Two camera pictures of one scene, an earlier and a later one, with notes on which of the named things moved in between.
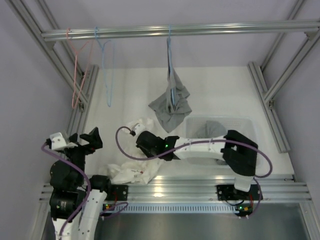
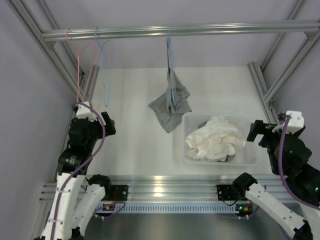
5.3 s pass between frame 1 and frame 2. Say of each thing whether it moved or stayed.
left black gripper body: moved
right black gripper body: moved
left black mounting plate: stayed
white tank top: moved
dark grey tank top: stayed
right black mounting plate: stayed
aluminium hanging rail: stayed
